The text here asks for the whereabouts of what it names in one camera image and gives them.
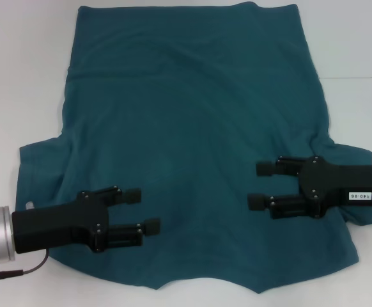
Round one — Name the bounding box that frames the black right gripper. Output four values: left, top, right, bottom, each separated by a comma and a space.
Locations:
247, 155, 372, 221

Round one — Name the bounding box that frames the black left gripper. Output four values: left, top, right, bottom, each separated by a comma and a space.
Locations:
12, 184, 162, 255

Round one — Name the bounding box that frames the teal blue t-shirt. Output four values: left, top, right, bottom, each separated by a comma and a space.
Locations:
15, 2, 372, 286

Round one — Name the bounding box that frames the thin black left cable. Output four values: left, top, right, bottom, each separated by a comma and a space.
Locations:
0, 248, 50, 284

